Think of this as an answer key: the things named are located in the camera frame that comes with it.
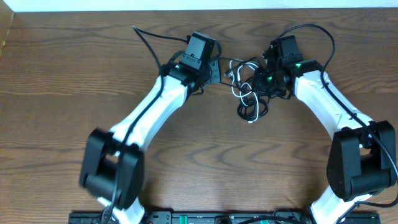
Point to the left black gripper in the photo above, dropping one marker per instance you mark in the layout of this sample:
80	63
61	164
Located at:
214	78

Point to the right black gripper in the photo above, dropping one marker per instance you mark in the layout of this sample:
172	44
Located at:
259	86

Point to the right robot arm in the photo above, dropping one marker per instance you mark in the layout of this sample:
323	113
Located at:
362	158

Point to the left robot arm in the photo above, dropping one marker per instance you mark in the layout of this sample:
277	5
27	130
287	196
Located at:
113	164

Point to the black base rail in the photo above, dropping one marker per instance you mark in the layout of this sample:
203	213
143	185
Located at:
282	215

